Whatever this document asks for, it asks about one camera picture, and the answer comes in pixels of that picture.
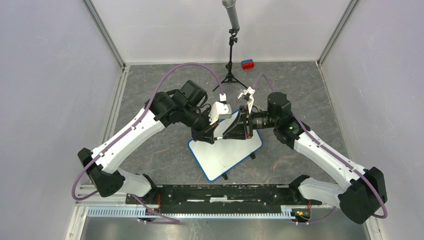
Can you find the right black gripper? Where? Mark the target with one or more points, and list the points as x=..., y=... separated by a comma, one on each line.
x=239, y=129

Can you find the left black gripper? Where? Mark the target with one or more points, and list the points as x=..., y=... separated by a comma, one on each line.
x=206, y=134

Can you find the blue-framed whiteboard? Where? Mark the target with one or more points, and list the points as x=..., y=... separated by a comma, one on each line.
x=218, y=158

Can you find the silver microphone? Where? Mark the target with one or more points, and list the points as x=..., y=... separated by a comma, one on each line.
x=230, y=7

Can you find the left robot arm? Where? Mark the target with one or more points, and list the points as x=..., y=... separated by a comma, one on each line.
x=165, y=108

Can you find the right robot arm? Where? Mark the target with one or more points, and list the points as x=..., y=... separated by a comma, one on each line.
x=359, y=192

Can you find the red and blue eraser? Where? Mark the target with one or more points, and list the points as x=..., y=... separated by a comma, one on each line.
x=247, y=64

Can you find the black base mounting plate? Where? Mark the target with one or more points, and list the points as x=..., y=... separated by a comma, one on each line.
x=224, y=198

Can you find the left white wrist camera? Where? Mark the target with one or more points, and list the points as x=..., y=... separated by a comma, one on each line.
x=221, y=110

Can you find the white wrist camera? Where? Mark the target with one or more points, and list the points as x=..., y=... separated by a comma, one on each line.
x=221, y=110
x=247, y=94

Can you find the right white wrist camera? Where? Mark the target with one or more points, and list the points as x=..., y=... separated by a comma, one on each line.
x=247, y=94

